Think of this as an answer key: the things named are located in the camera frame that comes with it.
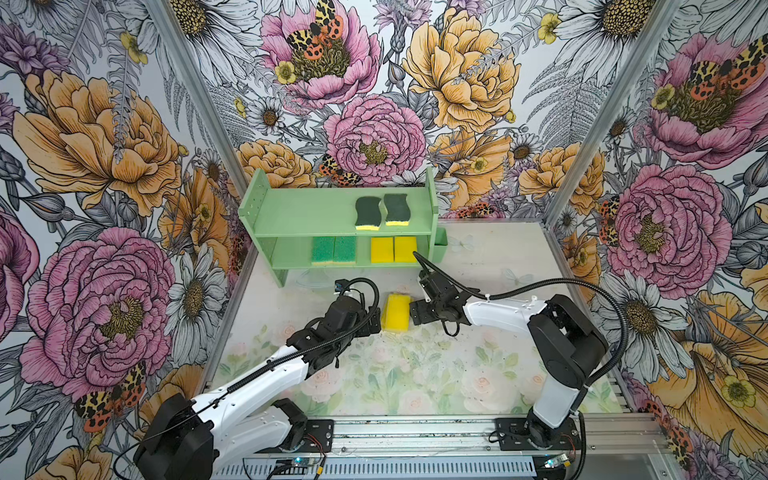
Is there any light green scrub sponge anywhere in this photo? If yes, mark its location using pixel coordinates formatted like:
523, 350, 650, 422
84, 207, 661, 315
333, 236, 357, 265

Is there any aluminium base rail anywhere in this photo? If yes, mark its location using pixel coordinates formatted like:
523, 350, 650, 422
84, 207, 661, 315
214, 413, 684, 479

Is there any small yellow sponge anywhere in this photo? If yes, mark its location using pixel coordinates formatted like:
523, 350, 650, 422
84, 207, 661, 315
370, 237, 394, 264

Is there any black corrugated right cable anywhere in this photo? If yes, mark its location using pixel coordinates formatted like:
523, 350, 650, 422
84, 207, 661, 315
412, 250, 629, 388

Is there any green metal shelf unit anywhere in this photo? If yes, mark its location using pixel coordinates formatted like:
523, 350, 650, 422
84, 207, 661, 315
239, 171, 440, 288

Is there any green circuit board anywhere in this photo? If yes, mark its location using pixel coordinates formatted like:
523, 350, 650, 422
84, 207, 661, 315
275, 457, 317, 470

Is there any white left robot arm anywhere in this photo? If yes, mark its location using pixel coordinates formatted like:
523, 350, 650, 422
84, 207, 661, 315
133, 295, 381, 479

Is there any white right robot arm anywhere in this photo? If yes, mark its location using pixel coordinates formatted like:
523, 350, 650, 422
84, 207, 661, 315
410, 268, 609, 449

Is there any large yellow sponge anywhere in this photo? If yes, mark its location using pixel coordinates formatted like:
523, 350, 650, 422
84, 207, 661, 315
382, 293, 411, 333

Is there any dark green scrub sponge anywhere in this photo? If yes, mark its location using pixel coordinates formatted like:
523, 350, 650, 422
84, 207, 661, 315
383, 194, 411, 227

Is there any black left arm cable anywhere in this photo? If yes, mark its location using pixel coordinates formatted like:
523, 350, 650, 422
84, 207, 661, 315
112, 277, 382, 480

